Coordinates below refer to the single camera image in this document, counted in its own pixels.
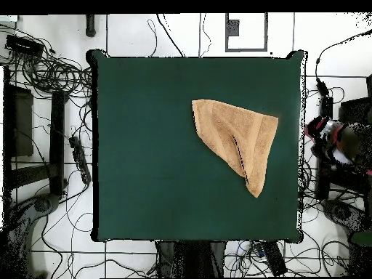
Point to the grey pedestal leg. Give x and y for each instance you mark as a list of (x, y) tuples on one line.
[(343, 213), (43, 203)]

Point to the dark green rounded object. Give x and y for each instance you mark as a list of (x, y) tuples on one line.
[(363, 238)]

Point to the dark green table cloth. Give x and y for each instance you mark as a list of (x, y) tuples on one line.
[(145, 189)]

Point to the black robot pedestal stand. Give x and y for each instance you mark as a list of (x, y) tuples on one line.
[(191, 258)]

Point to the long black power strip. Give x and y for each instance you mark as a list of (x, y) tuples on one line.
[(80, 159)]

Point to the black power supply box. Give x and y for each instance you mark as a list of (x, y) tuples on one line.
[(24, 46)]

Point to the large black box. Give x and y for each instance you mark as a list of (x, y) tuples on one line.
[(356, 110)]

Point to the black frame stand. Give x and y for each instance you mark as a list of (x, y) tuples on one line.
[(56, 139)]

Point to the black angled leg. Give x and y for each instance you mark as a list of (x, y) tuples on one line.
[(90, 26)]

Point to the orange terry towel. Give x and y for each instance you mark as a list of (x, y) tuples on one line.
[(241, 133)]

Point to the black upright bar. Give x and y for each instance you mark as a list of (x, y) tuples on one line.
[(327, 106)]

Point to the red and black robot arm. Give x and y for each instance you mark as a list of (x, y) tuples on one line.
[(345, 145)]

